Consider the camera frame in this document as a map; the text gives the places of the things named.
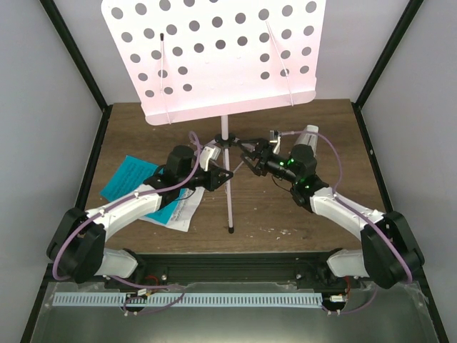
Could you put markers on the white metronome body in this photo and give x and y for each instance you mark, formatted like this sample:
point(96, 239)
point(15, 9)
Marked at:
point(309, 137)

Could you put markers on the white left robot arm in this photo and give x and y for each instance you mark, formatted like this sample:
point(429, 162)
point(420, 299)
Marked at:
point(78, 250)

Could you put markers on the blue sheet music folder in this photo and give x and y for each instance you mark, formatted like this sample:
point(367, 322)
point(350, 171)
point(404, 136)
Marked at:
point(129, 175)

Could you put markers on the black left table rail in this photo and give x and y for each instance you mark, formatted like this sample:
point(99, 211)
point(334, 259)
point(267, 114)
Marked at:
point(85, 178)

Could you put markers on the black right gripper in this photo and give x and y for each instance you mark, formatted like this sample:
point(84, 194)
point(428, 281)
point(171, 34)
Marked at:
point(263, 146)

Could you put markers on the black front mounting rail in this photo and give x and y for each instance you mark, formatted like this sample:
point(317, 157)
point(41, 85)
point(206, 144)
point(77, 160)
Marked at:
point(307, 270)

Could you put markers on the white sheet music page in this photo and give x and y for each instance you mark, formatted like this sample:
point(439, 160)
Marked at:
point(186, 207)

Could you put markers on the light blue slotted cable duct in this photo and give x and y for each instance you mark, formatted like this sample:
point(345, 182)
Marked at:
point(101, 299)

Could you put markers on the black corner post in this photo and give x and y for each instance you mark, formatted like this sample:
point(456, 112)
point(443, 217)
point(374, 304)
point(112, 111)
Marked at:
point(65, 35)
point(400, 29)

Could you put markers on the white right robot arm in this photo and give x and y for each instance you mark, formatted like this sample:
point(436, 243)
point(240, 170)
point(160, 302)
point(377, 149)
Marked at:
point(389, 253)

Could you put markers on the black left corner post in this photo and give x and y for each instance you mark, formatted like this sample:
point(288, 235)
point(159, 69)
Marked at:
point(65, 35)

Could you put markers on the white perforated stand tray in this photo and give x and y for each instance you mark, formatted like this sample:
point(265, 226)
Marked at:
point(193, 60)

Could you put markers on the black right corner post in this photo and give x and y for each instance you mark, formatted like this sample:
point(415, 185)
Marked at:
point(400, 29)

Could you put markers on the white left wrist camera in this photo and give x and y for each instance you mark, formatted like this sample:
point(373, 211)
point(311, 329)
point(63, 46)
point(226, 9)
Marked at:
point(208, 153)

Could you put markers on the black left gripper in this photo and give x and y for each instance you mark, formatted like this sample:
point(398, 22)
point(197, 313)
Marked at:
point(214, 182)

